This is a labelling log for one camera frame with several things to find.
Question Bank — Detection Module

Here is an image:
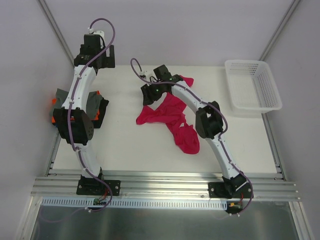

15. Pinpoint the white plastic basket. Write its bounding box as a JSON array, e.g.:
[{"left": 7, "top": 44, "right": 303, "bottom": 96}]
[{"left": 224, "top": 59, "right": 283, "bottom": 118}]

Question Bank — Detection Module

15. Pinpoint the black folded t shirt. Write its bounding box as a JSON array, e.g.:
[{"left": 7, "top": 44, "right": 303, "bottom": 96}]
[{"left": 92, "top": 97, "right": 109, "bottom": 129}]

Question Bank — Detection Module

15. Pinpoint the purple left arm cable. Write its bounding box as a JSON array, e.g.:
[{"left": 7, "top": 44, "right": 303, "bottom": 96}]
[{"left": 39, "top": 17, "right": 116, "bottom": 223}]

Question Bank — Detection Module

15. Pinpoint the white slotted cable duct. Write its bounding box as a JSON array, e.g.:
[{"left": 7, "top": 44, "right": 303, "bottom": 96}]
[{"left": 41, "top": 197, "right": 227, "bottom": 211}]

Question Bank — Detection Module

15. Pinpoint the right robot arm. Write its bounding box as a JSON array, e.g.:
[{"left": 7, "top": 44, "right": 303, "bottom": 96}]
[{"left": 136, "top": 65, "right": 254, "bottom": 200}]

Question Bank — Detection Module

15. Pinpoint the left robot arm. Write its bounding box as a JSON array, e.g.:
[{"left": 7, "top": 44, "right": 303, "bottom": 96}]
[{"left": 52, "top": 30, "right": 121, "bottom": 198}]

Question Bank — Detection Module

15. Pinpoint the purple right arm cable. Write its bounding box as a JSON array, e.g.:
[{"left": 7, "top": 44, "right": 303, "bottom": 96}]
[{"left": 130, "top": 57, "right": 255, "bottom": 218}]

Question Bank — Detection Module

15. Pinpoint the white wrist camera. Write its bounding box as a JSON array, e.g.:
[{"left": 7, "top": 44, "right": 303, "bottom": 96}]
[
  {"left": 138, "top": 70, "right": 153, "bottom": 82},
  {"left": 87, "top": 27, "right": 106, "bottom": 49}
]

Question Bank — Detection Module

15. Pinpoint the orange folded t shirt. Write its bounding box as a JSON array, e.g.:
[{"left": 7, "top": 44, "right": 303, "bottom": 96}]
[{"left": 51, "top": 91, "right": 102, "bottom": 125}]

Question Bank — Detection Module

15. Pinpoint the aluminium mounting rail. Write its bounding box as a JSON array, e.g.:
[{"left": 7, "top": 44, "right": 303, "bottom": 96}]
[{"left": 31, "top": 169, "right": 302, "bottom": 202}]

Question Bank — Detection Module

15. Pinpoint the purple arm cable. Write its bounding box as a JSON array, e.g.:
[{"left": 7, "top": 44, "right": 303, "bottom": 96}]
[
  {"left": 130, "top": 57, "right": 255, "bottom": 218},
  {"left": 39, "top": 17, "right": 116, "bottom": 223}
]

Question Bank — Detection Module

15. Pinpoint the pink t shirt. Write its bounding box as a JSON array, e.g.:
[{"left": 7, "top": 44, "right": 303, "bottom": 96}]
[{"left": 135, "top": 74, "right": 201, "bottom": 155}]

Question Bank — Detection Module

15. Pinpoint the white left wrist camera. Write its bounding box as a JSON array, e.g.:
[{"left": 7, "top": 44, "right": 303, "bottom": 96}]
[{"left": 87, "top": 27, "right": 106, "bottom": 49}]

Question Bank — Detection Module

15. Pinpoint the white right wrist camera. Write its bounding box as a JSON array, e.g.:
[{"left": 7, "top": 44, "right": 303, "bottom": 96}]
[{"left": 138, "top": 70, "right": 153, "bottom": 82}]

